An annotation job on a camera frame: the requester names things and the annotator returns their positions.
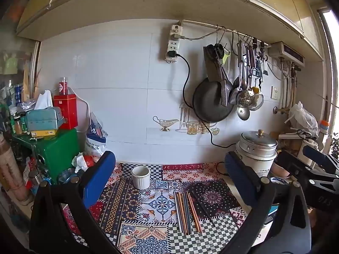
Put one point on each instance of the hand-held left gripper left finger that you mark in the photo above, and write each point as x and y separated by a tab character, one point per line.
99	176

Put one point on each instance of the red can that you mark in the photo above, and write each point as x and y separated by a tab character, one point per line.
63	86

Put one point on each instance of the green peeler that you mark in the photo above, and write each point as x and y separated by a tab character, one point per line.
225	57

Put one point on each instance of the white rice cooker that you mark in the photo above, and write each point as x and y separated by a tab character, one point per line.
254	161

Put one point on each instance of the white ribbed ceramic cup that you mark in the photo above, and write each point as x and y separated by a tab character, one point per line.
141	177

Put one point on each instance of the patterned patchwork mat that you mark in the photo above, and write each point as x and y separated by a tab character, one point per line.
148	217

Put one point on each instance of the blue tissue box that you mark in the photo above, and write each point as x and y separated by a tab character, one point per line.
43	119

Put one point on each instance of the white wall socket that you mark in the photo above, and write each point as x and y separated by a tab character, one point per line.
274	92

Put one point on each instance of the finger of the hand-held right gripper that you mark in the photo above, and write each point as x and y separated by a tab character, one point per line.
288	162
316	156

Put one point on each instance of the dark kitchen cleaver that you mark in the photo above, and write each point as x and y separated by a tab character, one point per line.
210	68

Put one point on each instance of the spice bottles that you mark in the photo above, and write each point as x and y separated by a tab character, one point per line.
18	124

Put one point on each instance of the small steel cup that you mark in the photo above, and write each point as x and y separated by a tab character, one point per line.
35	177

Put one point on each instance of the flat yellow box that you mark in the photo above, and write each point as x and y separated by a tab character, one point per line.
42	133

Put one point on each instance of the white wall appliance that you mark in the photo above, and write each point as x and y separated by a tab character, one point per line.
287	53

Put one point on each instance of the pink roll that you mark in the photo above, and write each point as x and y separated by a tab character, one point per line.
12	172

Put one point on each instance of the green box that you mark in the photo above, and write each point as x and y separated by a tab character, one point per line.
63	150

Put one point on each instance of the black frying pan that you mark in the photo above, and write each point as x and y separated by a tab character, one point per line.
212	103

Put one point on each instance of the metal faucet pipes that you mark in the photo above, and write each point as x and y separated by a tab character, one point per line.
287	95

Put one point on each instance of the white power strip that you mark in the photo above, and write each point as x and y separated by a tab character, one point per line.
173	45

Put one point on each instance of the red tin box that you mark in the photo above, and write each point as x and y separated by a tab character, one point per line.
66	111

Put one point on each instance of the blue printed plastic bag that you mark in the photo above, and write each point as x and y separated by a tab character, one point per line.
95	140

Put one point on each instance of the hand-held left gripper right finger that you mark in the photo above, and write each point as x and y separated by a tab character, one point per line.
238	176

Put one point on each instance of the metal ladle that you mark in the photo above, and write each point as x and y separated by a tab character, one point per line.
243	113

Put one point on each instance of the bundle of mixed chopsticks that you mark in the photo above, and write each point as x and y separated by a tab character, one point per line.
185	211

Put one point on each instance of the steel pot lid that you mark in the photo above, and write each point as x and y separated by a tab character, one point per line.
258	139

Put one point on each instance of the mesh strainer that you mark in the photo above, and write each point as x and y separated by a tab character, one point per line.
257	103

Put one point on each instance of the metal hanging rail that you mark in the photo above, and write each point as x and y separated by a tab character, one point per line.
225	28

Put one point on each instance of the white plastic bag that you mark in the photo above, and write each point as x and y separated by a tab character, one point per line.
303	119

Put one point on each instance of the metal skimmer spoon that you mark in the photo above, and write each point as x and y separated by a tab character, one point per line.
245	98

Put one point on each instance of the yellow wall cabinet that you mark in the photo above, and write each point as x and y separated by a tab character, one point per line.
159	2

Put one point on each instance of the crumpled white red wrapper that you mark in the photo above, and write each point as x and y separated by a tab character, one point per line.
83	162

